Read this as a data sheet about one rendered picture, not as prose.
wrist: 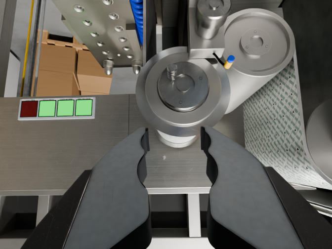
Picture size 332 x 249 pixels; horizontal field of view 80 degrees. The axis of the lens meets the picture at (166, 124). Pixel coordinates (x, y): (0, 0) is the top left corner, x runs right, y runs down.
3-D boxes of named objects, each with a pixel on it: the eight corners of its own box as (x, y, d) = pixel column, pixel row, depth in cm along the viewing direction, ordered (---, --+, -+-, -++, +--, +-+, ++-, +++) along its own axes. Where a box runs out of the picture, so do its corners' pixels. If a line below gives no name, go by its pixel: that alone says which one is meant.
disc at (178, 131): (226, 43, 32) (234, 135, 30) (225, 45, 33) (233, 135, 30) (135, 48, 33) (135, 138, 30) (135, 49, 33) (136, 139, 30)
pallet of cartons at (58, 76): (58, 76, 319) (54, 120, 306) (25, 27, 202) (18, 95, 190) (114, 80, 340) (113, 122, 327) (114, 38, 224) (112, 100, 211)
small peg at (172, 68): (179, 69, 27) (169, 73, 26) (178, 78, 29) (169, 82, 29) (174, 61, 27) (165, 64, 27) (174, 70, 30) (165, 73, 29)
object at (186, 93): (187, 120, 28) (147, 88, 29) (186, 122, 30) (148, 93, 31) (219, 80, 29) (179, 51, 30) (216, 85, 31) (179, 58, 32)
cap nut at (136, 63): (141, 58, 65) (141, 71, 64) (143, 63, 69) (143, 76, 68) (130, 59, 65) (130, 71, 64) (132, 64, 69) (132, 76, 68)
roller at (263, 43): (290, 6, 32) (300, 75, 30) (238, 73, 58) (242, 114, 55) (216, 9, 33) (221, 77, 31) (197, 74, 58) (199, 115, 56)
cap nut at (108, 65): (112, 59, 65) (111, 72, 64) (115, 64, 69) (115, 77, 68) (101, 60, 65) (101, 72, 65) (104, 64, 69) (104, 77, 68)
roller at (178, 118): (218, 50, 31) (224, 123, 29) (197, 100, 56) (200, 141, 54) (144, 53, 31) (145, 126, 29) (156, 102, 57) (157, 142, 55)
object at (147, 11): (145, -31, 36) (145, 65, 32) (156, 44, 59) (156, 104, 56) (143, -31, 36) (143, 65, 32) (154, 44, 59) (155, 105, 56)
